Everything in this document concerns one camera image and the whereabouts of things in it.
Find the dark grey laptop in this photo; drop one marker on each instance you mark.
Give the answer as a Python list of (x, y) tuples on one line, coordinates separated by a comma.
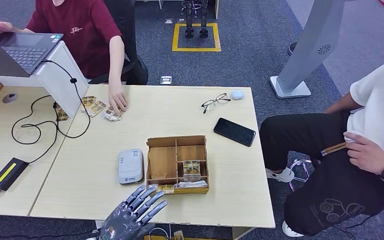
[(23, 54)]

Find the silver floor socket plate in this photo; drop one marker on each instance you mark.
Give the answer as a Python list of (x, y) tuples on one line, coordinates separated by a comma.
[(166, 80)]

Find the patterned card standing upright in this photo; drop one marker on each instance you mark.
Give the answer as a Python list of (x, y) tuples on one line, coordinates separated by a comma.
[(191, 168)]

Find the black smartphone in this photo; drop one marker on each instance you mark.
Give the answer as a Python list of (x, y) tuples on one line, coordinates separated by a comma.
[(234, 132)]

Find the gold patterned card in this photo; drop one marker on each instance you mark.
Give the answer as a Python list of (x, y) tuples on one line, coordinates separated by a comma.
[(61, 114), (110, 116), (165, 189), (96, 108), (88, 100)]

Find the white desk leg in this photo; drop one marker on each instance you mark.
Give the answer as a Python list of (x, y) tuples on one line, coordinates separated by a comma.
[(216, 8)]

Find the white earbud case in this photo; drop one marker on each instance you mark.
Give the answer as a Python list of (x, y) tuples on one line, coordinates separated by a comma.
[(237, 94)]

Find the black robot leg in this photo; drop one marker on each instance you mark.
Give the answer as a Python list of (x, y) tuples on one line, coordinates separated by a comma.
[(204, 20), (189, 20)]

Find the grey kiosk stand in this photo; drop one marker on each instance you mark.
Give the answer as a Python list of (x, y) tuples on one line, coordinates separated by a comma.
[(311, 43)]

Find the person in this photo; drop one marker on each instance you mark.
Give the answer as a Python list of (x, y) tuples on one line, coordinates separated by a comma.
[(377, 109), (79, 33)]

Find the grey card reader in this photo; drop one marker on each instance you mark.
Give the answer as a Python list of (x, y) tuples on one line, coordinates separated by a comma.
[(130, 166)]

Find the small patterned card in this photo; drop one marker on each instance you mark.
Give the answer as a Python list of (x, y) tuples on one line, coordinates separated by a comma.
[(178, 236)]

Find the chrome stool frame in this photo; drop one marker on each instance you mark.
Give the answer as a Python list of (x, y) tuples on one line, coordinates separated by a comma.
[(299, 161)]

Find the black round object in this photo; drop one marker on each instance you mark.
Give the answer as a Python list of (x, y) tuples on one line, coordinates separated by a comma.
[(291, 48)]

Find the black office chair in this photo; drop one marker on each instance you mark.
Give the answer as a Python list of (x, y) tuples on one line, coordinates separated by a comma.
[(135, 69)]

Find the small floor plate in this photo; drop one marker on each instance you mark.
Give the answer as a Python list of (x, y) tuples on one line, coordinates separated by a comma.
[(181, 20), (168, 21)]

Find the black frame eyeglasses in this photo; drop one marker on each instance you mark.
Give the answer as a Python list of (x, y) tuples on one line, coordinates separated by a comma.
[(208, 105)]

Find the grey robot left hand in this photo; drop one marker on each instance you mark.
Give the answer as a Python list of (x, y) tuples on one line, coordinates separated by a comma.
[(122, 222)]

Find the wooden compartment box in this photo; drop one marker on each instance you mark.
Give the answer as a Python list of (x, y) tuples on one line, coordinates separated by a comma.
[(162, 162)]

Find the white laptop stand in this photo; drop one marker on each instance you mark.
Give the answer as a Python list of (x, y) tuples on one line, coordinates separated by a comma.
[(59, 82)]

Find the person's left hand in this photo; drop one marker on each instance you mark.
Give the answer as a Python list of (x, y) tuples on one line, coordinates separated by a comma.
[(117, 97), (367, 154)]

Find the black power adapter yellow label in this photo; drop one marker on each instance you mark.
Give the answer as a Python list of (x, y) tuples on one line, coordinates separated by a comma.
[(9, 174)]

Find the yellow floor tape square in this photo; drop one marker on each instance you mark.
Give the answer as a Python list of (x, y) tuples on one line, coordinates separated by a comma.
[(196, 49)]

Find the white power strip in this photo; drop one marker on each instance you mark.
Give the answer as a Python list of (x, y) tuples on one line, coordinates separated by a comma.
[(98, 225)]

